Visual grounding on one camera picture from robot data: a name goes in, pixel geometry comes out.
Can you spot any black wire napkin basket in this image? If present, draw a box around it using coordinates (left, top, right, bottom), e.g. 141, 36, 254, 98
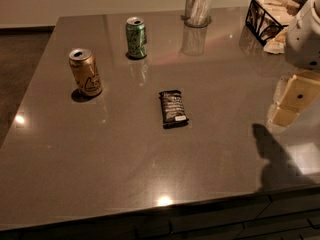
245, 0, 300, 46

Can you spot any clear cup with straws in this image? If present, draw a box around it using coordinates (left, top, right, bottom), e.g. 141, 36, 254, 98
184, 0, 212, 28

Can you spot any black snack bar wrapper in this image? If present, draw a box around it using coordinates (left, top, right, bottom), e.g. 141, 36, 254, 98
159, 90, 189, 129

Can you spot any green soda can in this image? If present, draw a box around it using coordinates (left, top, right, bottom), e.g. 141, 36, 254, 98
126, 16, 147, 59

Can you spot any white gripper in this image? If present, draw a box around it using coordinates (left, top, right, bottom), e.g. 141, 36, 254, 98
270, 0, 320, 127

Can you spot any orange soda can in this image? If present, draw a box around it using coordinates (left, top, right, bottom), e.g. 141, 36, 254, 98
69, 48, 102, 97

